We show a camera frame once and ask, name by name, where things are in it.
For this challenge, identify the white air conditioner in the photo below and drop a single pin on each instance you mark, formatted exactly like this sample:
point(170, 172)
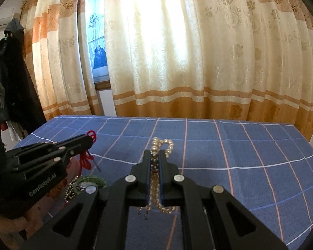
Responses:
point(6, 15)

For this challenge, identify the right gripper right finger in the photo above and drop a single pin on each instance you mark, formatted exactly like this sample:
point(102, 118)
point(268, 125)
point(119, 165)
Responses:
point(211, 217)

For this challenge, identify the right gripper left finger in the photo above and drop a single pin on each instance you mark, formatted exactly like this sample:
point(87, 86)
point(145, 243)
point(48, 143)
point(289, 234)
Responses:
point(97, 219)

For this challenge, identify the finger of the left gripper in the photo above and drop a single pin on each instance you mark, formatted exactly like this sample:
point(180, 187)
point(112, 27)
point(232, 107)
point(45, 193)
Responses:
point(68, 153)
point(78, 143)

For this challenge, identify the green jade bangle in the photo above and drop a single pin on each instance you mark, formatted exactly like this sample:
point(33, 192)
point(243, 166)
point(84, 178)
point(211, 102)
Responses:
point(88, 180)

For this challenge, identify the right cream orange curtain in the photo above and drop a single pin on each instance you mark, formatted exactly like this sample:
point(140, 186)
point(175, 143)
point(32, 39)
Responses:
point(249, 60)

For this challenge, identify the blue plaid bed sheet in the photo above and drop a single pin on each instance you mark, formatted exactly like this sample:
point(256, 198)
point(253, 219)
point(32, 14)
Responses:
point(267, 167)

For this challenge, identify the left cream orange curtain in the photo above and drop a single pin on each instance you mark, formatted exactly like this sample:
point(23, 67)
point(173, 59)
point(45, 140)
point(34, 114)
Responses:
point(57, 56)

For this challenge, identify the cream orange curtain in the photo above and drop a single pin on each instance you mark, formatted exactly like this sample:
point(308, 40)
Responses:
point(249, 60)
point(57, 56)

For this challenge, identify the window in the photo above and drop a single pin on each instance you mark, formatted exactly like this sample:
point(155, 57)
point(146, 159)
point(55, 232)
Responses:
point(95, 25)

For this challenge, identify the person's left hand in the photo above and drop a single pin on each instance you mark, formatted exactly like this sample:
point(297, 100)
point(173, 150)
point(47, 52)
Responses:
point(31, 222)

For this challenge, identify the white garment on rack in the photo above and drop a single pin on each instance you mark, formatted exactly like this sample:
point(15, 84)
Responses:
point(17, 133)

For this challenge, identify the black coat on rack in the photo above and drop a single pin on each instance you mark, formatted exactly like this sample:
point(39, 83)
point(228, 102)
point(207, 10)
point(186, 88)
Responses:
point(21, 102)

